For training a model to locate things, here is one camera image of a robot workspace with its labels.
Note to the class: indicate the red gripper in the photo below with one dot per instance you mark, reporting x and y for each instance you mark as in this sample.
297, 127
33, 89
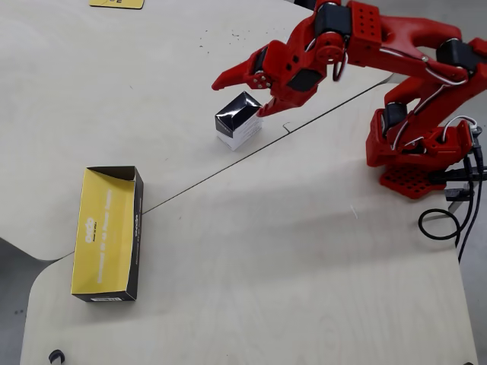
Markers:
275, 61

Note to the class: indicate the small black white box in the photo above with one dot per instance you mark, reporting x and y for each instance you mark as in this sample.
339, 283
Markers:
236, 123

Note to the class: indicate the red robot arm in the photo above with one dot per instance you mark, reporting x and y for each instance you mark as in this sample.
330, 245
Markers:
403, 34

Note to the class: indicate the yellow black open box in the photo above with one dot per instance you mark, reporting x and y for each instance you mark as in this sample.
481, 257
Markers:
102, 235

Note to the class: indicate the dark furniture piece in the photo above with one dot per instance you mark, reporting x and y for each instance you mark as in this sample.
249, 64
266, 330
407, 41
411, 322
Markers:
304, 3

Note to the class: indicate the yellow card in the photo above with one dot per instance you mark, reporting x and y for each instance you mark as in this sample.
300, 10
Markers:
114, 4

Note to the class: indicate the black table edge clip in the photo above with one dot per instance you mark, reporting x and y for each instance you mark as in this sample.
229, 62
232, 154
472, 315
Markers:
56, 356

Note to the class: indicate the red perforated base plate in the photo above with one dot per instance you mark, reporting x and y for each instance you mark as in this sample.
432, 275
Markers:
411, 182

